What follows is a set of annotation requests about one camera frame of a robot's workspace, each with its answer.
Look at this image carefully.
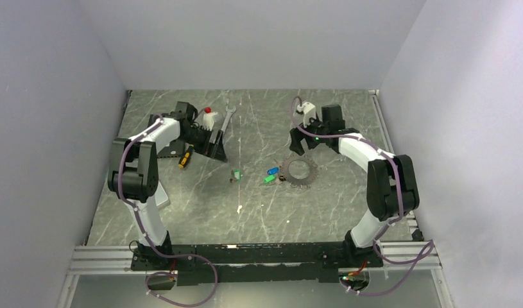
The grey white rectangular box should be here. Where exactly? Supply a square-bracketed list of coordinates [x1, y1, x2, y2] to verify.
[154, 182, 170, 210]

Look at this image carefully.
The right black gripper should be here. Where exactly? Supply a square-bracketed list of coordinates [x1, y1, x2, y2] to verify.
[289, 112, 329, 156]

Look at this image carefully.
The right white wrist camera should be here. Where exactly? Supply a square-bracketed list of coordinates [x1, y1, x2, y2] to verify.
[295, 101, 318, 128]

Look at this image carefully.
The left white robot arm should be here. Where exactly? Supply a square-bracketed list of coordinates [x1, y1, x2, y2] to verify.
[107, 101, 236, 270]

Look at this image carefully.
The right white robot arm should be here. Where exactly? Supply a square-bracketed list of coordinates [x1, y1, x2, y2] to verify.
[290, 97, 420, 266]

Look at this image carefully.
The green key tag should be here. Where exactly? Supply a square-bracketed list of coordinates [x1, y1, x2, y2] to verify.
[263, 175, 277, 184]
[230, 169, 242, 183]

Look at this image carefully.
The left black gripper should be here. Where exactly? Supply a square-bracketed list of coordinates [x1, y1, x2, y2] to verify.
[178, 125, 227, 162]

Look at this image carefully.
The silver open-end wrench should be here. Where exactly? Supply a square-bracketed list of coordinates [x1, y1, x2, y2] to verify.
[221, 105, 236, 132]

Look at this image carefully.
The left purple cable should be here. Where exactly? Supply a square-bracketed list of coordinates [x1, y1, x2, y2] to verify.
[116, 113, 219, 307]

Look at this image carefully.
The black flat box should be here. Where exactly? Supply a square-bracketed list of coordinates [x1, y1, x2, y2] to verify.
[148, 113, 186, 158]

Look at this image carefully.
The yellow black screwdriver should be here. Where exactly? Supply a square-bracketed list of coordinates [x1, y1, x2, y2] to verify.
[178, 144, 194, 169]

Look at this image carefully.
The blue key tag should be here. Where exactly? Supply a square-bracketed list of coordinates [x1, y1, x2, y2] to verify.
[267, 167, 280, 175]

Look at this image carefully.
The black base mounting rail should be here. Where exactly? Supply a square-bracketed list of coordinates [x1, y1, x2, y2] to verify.
[131, 241, 383, 286]

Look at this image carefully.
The aluminium extrusion frame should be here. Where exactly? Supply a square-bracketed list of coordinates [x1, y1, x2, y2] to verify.
[57, 241, 455, 307]

